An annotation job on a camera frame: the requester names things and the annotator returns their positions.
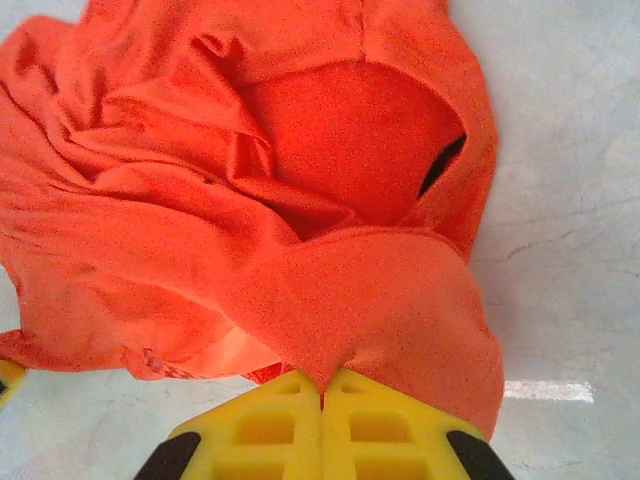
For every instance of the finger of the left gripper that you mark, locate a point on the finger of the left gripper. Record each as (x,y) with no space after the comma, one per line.
(9,380)

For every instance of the orange t-shirt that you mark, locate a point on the orange t-shirt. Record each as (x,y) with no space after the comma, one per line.
(200,200)

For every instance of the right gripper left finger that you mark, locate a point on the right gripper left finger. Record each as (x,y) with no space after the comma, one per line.
(260,440)

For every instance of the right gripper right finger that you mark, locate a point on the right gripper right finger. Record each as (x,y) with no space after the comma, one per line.
(380,440)

